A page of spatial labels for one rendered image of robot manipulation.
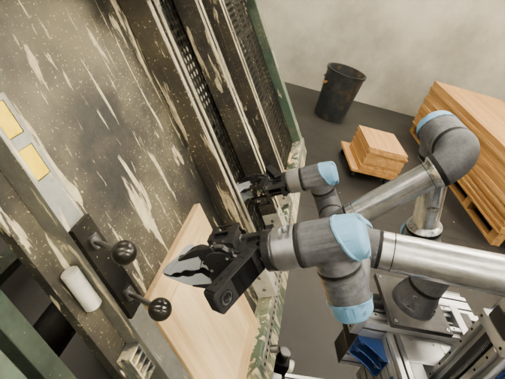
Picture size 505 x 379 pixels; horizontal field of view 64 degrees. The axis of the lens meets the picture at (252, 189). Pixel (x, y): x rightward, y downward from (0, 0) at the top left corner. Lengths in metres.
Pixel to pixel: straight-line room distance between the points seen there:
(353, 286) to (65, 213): 0.47
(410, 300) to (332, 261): 0.86
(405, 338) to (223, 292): 1.02
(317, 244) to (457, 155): 0.63
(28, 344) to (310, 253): 0.46
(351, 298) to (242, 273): 0.18
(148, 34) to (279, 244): 0.68
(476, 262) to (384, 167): 3.59
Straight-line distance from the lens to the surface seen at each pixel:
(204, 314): 1.09
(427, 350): 1.59
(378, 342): 1.56
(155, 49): 1.12
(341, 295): 0.69
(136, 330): 0.81
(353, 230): 0.63
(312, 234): 0.64
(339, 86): 5.35
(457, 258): 0.82
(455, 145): 1.19
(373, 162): 4.31
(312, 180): 1.24
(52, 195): 0.70
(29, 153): 0.69
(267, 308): 1.44
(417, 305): 1.48
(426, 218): 1.44
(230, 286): 0.64
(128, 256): 0.62
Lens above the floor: 1.98
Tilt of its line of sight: 33 degrees down
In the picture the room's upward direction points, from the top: 18 degrees clockwise
